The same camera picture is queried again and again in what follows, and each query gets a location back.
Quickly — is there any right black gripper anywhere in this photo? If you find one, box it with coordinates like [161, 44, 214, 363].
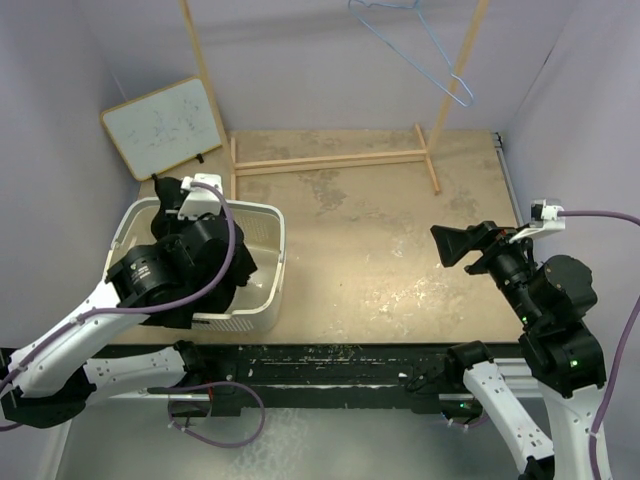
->
[431, 216, 542, 324]

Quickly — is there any light blue wire hanger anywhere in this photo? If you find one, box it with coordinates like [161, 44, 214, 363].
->
[347, 1, 475, 108]

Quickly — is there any black printed t shirt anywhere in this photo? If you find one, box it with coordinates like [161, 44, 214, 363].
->
[151, 176, 257, 316]

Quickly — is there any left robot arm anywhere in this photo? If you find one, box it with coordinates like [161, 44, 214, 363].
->
[1, 215, 257, 431]

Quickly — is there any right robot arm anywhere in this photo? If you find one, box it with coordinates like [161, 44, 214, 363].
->
[431, 212, 624, 479]

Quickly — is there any wooden clothes rack frame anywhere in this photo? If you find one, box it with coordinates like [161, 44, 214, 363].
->
[178, 1, 489, 198]

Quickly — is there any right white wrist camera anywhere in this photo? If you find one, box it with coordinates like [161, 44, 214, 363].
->
[509, 199, 566, 244]

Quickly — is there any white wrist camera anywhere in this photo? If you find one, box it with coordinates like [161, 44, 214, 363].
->
[177, 173, 223, 220]
[509, 199, 566, 244]

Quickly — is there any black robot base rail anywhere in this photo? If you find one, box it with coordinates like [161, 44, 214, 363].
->
[179, 343, 483, 422]

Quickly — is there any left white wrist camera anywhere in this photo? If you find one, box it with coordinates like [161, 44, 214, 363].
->
[177, 173, 223, 220]

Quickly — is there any small whiteboard with wooden frame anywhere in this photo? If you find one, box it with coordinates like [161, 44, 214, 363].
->
[100, 77, 221, 182]

